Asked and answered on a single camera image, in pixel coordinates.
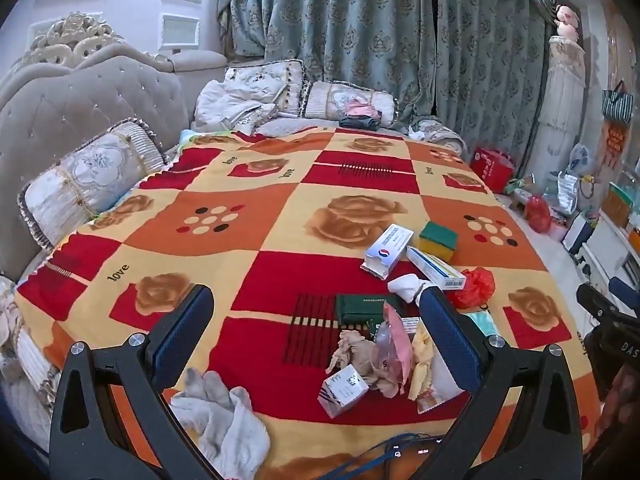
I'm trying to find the green packages on floor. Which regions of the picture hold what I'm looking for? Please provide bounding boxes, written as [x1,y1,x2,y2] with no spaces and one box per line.
[505,175,538,201]

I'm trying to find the black smartphone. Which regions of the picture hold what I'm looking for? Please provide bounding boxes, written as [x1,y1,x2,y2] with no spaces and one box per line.
[382,440,453,480]

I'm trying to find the orange red printed blanket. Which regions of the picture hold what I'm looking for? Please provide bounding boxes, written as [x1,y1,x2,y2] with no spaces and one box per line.
[15,127,601,480]

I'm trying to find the dark cloth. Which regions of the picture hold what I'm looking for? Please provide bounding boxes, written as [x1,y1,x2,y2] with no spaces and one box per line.
[339,116,382,131]

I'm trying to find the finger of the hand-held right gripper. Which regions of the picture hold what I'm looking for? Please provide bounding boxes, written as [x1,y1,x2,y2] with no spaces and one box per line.
[607,276,640,305]
[576,283,619,323]

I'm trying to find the large striped embroidered cushion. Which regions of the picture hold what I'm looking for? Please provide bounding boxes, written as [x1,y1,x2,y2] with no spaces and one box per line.
[17,119,171,251]

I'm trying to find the lace covered standing air conditioner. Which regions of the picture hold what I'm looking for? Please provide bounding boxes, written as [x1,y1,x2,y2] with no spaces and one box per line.
[520,35,586,196]

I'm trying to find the green yellow sponge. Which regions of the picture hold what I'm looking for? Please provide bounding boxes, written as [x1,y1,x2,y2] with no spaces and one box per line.
[418,221,460,263]

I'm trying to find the beige crumpled tissue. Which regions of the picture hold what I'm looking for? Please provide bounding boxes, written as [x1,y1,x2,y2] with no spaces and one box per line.
[327,330,401,396]

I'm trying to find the striped hanging bag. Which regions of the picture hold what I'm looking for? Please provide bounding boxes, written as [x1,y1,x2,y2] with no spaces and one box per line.
[601,80,635,122]

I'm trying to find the white embroidered tasselled cushion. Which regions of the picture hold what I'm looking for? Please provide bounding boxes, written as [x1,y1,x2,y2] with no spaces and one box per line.
[222,60,306,121]

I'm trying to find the blue lanyard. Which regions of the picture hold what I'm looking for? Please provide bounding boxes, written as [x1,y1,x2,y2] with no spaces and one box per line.
[315,432,446,480]

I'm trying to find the pink plastic wrapper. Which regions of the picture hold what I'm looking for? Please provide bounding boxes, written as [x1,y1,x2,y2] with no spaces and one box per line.
[375,302,416,386]

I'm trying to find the grey green patterned curtain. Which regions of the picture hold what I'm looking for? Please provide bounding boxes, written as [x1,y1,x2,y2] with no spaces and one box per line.
[220,0,556,181]

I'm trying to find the long white cardboard box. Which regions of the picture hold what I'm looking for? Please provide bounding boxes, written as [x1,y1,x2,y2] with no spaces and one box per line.
[363,223,416,281]

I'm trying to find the white low cabinet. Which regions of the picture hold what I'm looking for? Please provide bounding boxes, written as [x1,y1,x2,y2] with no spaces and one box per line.
[562,210,640,286]

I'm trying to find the small white cardboard box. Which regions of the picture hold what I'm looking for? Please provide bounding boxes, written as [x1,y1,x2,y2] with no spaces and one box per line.
[318,364,370,419]

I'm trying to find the red hanging ornament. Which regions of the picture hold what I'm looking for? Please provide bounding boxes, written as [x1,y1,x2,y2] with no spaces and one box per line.
[602,120,633,171]

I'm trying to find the person's right forearm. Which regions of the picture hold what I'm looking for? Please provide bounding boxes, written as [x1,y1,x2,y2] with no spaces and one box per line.
[592,365,640,468]

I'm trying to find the yellow crumpled wrapper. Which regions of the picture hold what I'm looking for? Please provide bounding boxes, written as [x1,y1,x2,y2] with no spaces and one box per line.
[407,332,441,401]

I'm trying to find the blue face mask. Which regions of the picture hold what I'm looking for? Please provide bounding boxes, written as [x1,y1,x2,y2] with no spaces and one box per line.
[462,310,500,338]

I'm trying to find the white flat packet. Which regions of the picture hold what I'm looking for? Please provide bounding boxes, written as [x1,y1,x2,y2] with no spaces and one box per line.
[415,355,471,415]

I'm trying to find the pink cloth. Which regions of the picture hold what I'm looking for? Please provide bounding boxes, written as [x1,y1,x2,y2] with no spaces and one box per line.
[345,99,381,118]

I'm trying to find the red plastic bag on floor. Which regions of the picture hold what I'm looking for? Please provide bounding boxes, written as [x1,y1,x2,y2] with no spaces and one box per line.
[524,195,553,233]

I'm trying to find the red gift box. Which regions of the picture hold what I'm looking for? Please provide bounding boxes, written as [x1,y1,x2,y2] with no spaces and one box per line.
[470,146,516,195]

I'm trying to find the pink plush toy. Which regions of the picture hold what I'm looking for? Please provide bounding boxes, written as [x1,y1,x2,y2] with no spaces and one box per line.
[552,4,581,40]

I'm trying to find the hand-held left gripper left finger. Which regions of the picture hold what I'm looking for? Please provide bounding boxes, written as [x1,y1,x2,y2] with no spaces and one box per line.
[49,284,221,480]

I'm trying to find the white towel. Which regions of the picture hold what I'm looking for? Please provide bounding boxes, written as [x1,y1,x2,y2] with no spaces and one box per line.
[167,370,271,480]

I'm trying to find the white tissue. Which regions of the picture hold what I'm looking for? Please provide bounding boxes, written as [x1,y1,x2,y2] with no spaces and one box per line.
[387,274,426,305]

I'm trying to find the white folded quilt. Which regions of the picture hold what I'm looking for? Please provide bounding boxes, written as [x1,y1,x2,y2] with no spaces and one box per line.
[192,80,281,131]

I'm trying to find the silver foil bag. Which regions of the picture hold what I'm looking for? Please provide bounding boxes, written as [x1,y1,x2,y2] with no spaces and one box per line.
[555,172,581,213]

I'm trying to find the striped cushion with floral panel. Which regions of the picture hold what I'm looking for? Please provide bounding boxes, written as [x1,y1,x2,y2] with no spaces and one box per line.
[302,80,398,128]

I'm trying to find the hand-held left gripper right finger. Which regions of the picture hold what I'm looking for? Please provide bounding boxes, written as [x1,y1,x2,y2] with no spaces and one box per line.
[419,285,587,480]

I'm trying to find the dark green packet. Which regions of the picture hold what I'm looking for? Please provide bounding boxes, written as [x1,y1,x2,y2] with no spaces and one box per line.
[336,294,401,331]

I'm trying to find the white box with blue stripe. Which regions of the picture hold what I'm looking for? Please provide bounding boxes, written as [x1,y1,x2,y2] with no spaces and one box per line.
[406,246,467,292]

